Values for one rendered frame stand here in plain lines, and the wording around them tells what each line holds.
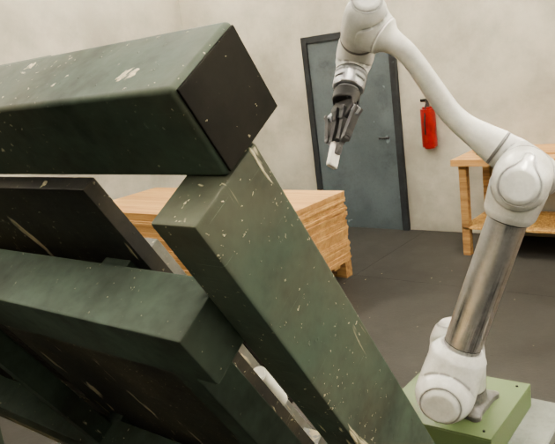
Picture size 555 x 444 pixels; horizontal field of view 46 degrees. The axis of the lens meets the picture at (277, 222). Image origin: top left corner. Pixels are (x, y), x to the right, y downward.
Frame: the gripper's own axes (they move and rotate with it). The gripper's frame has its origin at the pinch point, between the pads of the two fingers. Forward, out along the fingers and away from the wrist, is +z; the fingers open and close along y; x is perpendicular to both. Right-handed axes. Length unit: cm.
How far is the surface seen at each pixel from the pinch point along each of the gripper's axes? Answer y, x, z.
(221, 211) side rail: 72, -73, 59
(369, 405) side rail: 63, -40, 69
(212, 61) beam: 75, -80, 48
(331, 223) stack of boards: -272, 247, -119
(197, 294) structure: 62, -68, 64
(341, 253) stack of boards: -280, 271, -102
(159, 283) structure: 56, -69, 63
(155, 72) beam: 71, -83, 49
